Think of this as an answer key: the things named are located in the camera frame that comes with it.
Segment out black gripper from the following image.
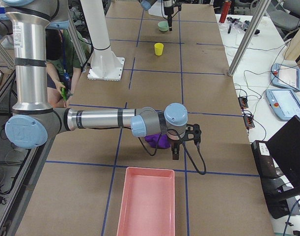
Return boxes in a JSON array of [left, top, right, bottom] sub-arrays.
[[169, 138, 182, 160], [163, 0, 173, 31]]

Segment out purple cloth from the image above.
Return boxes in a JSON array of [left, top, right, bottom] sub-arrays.
[[144, 134, 170, 149]]

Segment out yellow plastic cup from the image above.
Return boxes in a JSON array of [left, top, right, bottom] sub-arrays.
[[154, 43, 164, 56]]

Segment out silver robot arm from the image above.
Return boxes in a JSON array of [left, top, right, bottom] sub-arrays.
[[139, 0, 174, 31], [3, 0, 189, 159]]

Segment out pale green ceramic bowl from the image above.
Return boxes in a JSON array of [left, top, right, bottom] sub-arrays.
[[158, 21, 169, 32]]

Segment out red cylinder bottle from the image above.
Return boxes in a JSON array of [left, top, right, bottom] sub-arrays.
[[219, 0, 232, 24]]

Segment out pink plastic tray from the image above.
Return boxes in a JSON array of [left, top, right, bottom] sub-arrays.
[[117, 167, 175, 236]]

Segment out black monitor with stand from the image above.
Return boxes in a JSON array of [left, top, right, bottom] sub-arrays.
[[251, 115, 300, 219]]

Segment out seated person green shirt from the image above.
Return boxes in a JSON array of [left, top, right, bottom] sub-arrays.
[[45, 29, 82, 108]]

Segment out near teach pendant tablet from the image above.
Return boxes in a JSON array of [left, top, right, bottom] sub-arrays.
[[265, 88, 300, 121]]

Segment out teach pendant tablet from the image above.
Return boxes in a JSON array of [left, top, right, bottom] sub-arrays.
[[271, 63, 300, 91], [265, 88, 300, 121]]

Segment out far teach pendant tablet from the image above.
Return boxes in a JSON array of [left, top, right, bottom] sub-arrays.
[[271, 63, 300, 91]]

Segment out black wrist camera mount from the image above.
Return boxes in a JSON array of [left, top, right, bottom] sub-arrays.
[[185, 124, 202, 146]]

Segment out white camera mast column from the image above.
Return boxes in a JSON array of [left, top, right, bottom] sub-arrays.
[[81, 0, 110, 51]]

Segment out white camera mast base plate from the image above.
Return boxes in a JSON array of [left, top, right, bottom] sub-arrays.
[[88, 48, 125, 81]]

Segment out aluminium frame post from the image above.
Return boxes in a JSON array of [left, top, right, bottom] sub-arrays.
[[227, 0, 271, 77]]

